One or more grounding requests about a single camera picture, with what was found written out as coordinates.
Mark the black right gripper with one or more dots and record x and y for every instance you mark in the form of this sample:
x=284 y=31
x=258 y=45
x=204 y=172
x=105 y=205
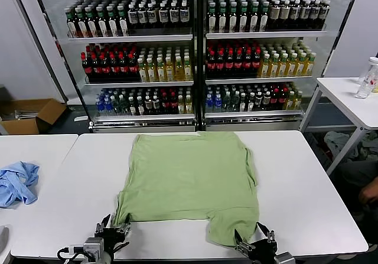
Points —
x=261 y=250

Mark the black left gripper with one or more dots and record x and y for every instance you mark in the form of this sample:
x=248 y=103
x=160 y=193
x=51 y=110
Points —
x=112 y=239

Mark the light green t-shirt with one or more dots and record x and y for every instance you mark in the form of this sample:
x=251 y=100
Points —
x=189 y=175

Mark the seated person dark clothes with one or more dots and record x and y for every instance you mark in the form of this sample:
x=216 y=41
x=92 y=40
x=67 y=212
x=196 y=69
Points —
x=354 y=175

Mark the crumpled light blue shirt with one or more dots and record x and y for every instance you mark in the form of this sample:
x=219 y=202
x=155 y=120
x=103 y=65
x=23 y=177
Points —
x=17 y=181

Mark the small white flat object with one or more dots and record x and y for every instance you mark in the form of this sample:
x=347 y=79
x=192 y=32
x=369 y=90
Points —
x=80 y=118

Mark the small green tinted bottle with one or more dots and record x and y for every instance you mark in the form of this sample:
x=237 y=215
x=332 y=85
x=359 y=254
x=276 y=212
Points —
x=234 y=102
x=124 y=106
x=116 y=106
x=226 y=102

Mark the small dark drink bottle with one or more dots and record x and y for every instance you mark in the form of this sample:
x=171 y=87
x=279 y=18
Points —
x=250 y=102
x=266 y=100
x=156 y=106
x=140 y=107
x=258 y=101
x=148 y=106
x=242 y=102
x=132 y=107

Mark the small blue drink bottle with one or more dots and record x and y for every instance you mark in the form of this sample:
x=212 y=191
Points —
x=98 y=106
x=107 y=105
x=209 y=102
x=218 y=102

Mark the crumpled grey-green garment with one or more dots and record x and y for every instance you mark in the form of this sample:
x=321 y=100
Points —
x=338 y=144
x=369 y=147

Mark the small red cap cola bottle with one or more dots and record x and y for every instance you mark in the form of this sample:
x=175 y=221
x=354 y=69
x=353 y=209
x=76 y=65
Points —
x=164 y=104
x=173 y=104
x=274 y=98
x=283 y=98

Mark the open cardboard box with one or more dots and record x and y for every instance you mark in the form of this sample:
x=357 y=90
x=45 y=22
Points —
x=26 y=125

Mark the small yellow drink bottle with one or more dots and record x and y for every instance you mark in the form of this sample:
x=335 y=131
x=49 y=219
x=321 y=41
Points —
x=188 y=105
x=298 y=99
x=291 y=100
x=181 y=106

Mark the bundle of metal rods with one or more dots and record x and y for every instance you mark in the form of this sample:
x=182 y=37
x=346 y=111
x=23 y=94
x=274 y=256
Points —
x=20 y=114

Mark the yellow drink bottle white cap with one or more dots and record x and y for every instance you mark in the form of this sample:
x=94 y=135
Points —
x=179 y=71
x=274 y=67
x=160 y=71
x=309 y=66
x=151 y=72
x=169 y=71
x=187 y=71
x=283 y=67
x=301 y=66
x=265 y=67
x=142 y=72
x=292 y=66

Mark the white side table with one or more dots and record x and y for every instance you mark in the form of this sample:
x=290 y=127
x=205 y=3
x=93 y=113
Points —
x=339 y=89

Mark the clear bottle red label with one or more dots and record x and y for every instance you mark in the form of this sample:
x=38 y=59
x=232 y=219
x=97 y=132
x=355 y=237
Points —
x=365 y=84

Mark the clear bottle yellow label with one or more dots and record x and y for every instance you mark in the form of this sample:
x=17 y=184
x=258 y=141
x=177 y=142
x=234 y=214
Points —
x=375 y=85

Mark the green cap dark tea bottle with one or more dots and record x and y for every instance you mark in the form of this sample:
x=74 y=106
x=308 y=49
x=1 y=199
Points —
x=81 y=24
x=222 y=20
x=233 y=19
x=123 y=23
x=102 y=24
x=212 y=20
x=254 y=19
x=243 y=19
x=91 y=24
x=71 y=24
x=112 y=23
x=264 y=19

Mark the white cap blue label bottle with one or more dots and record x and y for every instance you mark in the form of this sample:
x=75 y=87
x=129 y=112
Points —
x=324 y=11
x=315 y=11
x=174 y=13
x=152 y=15
x=184 y=13
x=133 y=16
x=143 y=15
x=305 y=12
x=163 y=14
x=295 y=12

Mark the white cap beige label bottle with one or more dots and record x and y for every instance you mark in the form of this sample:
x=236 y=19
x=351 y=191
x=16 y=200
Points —
x=285 y=13
x=275 y=13

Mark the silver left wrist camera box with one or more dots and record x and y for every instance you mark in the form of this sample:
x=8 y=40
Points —
x=93 y=246

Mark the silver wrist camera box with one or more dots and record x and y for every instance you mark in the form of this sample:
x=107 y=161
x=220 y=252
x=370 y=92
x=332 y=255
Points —
x=93 y=246
x=283 y=259

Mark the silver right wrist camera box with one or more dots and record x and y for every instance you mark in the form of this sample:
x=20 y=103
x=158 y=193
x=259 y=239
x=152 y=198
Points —
x=283 y=259

